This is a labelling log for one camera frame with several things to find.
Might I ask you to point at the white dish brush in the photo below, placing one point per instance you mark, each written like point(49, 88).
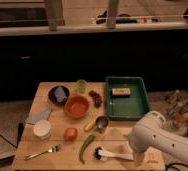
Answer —
point(103, 155)

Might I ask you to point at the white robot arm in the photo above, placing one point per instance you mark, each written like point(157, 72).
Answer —
point(150, 131)

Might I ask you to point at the red bowl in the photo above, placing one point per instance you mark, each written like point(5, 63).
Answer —
point(76, 107)

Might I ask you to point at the dark bowl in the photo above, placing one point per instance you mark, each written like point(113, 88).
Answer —
point(52, 98)

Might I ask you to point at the green translucent cup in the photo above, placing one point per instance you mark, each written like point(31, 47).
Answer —
point(81, 85)

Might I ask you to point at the dark red grape bunch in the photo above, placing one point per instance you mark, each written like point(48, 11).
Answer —
point(96, 97)

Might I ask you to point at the brown sponge block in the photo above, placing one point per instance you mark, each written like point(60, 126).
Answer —
point(121, 92)

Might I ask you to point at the blue sponge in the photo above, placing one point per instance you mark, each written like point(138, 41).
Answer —
point(60, 94)

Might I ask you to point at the green plastic tray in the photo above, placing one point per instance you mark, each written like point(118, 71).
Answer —
point(126, 107)

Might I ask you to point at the metal measuring cup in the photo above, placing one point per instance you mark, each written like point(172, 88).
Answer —
point(102, 123)

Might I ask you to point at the yellow banana piece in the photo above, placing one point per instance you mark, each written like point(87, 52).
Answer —
point(90, 125)

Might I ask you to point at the green chili pepper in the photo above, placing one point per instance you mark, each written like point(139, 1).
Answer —
point(85, 144)

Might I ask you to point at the orange tomato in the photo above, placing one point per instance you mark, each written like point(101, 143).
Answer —
point(70, 134)

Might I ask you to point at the blue grey cloth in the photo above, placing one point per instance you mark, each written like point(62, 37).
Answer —
point(42, 115)

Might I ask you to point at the white cylindrical container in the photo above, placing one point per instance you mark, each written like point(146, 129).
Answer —
point(42, 129)

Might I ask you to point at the silver fork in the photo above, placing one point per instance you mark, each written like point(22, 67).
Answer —
point(53, 149)

